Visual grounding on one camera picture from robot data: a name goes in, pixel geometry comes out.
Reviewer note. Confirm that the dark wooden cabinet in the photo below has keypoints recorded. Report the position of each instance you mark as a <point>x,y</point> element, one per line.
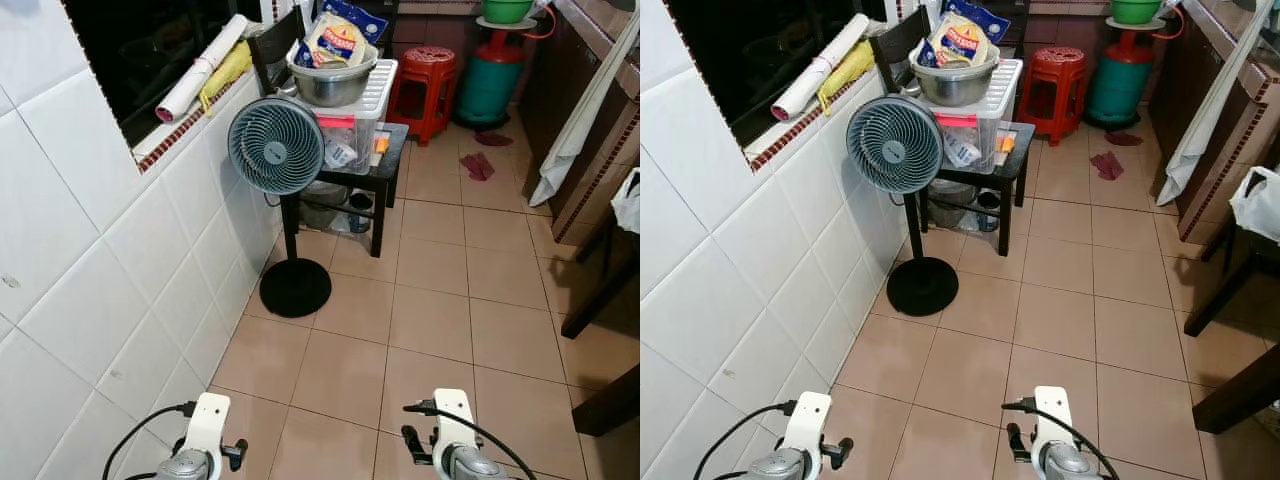
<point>600,175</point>
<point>1175,90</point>

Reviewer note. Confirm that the dark wooden bench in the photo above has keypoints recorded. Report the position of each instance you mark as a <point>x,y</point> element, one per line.
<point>610,405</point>
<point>1240,395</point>

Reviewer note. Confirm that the large steel mixing bowl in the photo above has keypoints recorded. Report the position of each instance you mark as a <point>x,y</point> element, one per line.
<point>333,85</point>
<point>955,85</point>

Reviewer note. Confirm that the grey metal pot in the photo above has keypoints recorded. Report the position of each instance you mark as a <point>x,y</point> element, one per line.
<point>948,206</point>
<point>322,208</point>

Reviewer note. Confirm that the white paper roll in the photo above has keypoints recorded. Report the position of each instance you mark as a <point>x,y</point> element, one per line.
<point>820,68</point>
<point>203,68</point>

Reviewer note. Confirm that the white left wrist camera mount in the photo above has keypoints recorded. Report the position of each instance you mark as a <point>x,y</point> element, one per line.
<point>208,420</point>
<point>808,420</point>

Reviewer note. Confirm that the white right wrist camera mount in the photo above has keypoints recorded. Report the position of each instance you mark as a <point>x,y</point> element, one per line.
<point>452,415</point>
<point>1052,415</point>

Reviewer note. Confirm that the red plastic stool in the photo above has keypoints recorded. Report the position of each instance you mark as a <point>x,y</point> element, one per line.
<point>425,70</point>
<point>1055,70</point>

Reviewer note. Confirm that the teal gas cylinder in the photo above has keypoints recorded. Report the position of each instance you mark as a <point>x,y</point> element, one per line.
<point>1120,90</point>
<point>490,90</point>

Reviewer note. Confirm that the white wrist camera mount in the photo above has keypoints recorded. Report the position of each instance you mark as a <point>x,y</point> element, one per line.
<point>808,420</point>
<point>1052,415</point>
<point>208,420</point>
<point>452,415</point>

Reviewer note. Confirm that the green plastic basin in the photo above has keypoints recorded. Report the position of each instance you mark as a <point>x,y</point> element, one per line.
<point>507,10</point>
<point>1135,10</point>

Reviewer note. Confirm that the dark red rag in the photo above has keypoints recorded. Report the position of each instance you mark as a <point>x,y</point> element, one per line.
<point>493,139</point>
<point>1123,139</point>

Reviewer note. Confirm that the white plastic bag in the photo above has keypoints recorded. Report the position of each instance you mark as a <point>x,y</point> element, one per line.
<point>1258,205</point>
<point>628,200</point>

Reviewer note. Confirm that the grey standing fan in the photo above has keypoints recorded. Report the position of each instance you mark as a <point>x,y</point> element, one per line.
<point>895,145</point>
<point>275,145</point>

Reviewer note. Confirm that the black side table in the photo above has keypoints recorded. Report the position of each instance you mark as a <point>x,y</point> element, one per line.
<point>385,178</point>
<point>1010,176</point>

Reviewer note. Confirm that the dark wooden chair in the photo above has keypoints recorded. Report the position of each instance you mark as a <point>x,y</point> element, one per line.
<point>1225,290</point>
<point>600,300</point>

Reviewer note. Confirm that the clear plastic storage box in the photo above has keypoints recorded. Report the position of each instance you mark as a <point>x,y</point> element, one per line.
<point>362,128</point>
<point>985,126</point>

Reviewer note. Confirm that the black wooden chair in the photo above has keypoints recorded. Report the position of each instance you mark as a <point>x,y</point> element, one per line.
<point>272,50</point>
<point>893,48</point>

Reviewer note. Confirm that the yellow cloth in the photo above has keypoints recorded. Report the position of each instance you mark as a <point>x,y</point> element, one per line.
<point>228,72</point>
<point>848,72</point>

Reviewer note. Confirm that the white hanging cloth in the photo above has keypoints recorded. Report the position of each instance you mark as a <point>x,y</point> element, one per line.
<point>575,130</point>
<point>1205,130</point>

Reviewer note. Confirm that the yellow snack bag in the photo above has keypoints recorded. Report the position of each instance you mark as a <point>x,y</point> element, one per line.
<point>335,42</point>
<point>960,42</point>

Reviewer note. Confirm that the blue plastic bag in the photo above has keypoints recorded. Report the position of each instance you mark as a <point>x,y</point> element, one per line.
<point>362,18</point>
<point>985,18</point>

